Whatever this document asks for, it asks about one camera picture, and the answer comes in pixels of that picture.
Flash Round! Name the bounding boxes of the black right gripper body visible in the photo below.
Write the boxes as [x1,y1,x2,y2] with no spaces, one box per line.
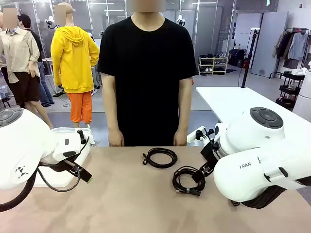
[200,140,221,168]

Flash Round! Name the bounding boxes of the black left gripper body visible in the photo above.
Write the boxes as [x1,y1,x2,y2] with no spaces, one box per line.
[39,159,81,176]

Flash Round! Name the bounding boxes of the black cable with grey tie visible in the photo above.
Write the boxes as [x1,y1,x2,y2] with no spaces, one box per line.
[172,166,207,196]

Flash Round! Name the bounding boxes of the person's right forearm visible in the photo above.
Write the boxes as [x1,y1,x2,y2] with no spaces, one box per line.
[101,72,122,132]

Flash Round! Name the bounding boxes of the person's left forearm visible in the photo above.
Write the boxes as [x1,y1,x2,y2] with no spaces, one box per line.
[178,76,194,133]

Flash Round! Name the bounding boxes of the person's left hand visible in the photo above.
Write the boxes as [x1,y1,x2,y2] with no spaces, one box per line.
[173,130,189,147]

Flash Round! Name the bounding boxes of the person's right hand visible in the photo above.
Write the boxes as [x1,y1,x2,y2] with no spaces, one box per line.
[108,128,125,148]

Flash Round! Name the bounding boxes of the clear plastic storage bin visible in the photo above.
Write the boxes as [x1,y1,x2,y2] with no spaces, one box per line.
[34,127,93,188]

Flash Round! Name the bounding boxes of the large white table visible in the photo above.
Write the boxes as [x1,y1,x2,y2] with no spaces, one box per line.
[195,86,306,124]

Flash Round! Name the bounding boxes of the bystander in black cap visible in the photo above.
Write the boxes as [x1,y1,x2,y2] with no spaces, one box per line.
[18,13,55,107]

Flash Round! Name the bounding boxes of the white shoe rack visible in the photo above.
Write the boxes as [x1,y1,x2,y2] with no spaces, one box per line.
[198,54,229,76]

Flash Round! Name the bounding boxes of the person in black t-shirt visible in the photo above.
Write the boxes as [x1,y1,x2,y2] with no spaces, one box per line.
[97,4,199,148]

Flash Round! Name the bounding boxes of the black pole stand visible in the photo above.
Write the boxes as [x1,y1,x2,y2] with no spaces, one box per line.
[239,27,260,88]

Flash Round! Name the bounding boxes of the black suitcase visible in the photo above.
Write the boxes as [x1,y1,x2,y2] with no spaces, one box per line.
[229,48,246,68]

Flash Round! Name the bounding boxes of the black utility cart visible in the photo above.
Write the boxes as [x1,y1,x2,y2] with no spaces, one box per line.
[276,70,306,110]

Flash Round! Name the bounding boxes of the mannequin in yellow hoodie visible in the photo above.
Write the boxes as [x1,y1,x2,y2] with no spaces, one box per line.
[50,2,100,129]

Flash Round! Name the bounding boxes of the mannequin in beige shirt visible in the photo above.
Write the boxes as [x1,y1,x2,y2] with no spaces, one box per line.
[0,7,54,129]

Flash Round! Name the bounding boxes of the clothes rack with garments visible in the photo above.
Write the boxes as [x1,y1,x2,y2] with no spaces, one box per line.
[269,27,311,80]

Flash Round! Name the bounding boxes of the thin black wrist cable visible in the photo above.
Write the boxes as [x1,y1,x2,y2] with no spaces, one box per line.
[36,164,81,193]

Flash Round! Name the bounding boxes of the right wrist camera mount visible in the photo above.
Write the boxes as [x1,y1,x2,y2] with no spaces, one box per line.
[187,125,215,144]

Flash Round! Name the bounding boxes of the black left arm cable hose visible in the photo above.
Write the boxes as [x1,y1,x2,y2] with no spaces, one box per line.
[0,167,38,212]

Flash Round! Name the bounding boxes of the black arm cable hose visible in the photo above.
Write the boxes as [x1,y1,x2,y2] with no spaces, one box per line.
[239,177,311,210]
[0,167,38,212]

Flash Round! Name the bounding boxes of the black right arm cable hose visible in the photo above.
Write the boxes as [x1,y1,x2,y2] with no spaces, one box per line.
[239,177,311,210]

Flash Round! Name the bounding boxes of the white rounded pedestal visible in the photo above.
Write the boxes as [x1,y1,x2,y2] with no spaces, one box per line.
[292,69,311,122]

